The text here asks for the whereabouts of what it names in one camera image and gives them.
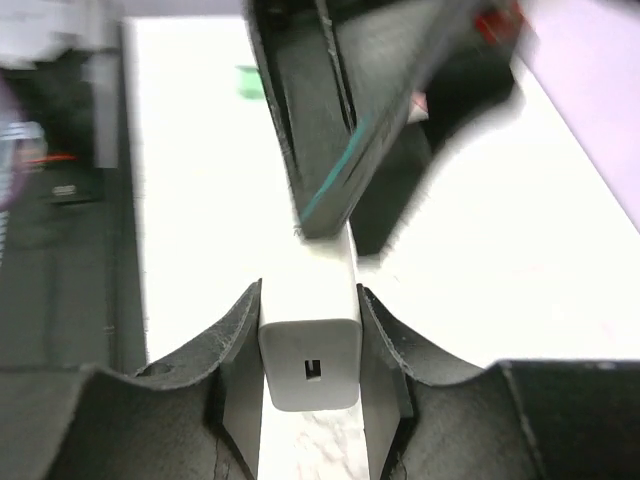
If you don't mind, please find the white wall charger plug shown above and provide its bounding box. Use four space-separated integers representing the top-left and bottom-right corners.
257 219 362 480

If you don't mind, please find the green charger plug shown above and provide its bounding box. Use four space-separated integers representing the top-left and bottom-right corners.
236 65 264 100

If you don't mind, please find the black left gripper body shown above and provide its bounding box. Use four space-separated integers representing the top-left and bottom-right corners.
350 1 525 255

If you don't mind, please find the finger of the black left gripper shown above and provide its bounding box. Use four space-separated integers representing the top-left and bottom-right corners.
245 1 480 238

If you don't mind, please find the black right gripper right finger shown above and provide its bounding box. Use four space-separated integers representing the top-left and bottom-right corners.
358 287 639 480

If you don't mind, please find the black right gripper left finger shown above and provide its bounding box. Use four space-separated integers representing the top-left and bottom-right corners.
1 283 263 479

